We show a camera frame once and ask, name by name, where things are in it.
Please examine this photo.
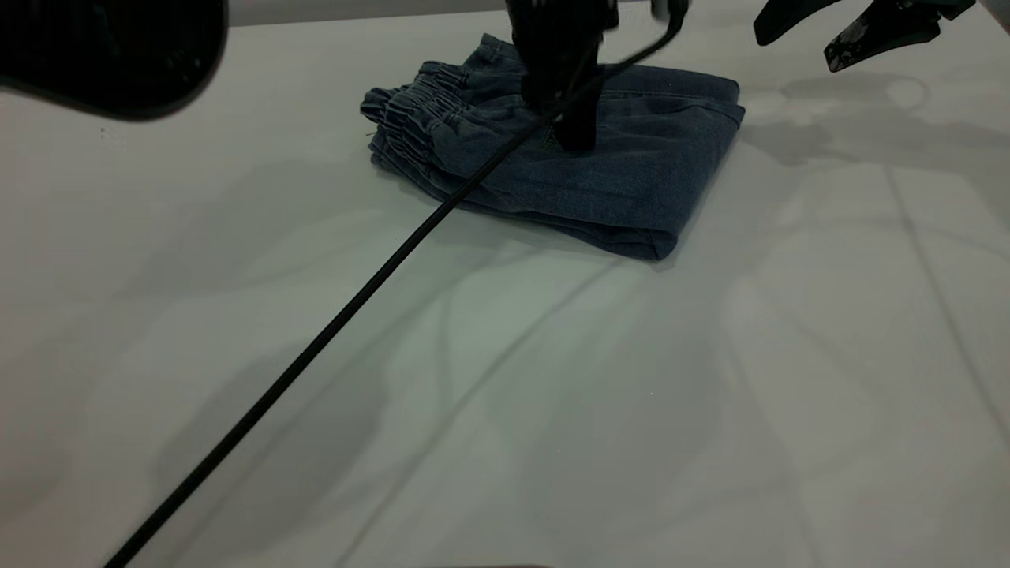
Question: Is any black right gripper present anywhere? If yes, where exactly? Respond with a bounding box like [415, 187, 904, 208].
[753, 0, 978, 73]

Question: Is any black braided cable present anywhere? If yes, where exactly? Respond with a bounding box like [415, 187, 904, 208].
[103, 0, 692, 568]

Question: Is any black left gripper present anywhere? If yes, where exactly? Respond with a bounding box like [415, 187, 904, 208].
[505, 0, 622, 153]

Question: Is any blue denim shorts basketball print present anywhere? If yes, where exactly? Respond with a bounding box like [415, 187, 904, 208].
[361, 33, 746, 261]

